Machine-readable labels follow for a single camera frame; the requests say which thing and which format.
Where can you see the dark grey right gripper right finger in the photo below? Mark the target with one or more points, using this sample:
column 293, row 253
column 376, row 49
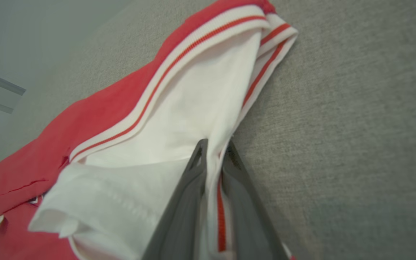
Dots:
column 251, row 234

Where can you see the grey fabric sofa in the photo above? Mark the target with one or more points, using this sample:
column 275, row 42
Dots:
column 356, row 144

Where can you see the red jersey with white stripes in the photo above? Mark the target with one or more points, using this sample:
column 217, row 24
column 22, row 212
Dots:
column 179, row 119

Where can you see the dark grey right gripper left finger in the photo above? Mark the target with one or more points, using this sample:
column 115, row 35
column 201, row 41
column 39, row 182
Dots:
column 179, row 231

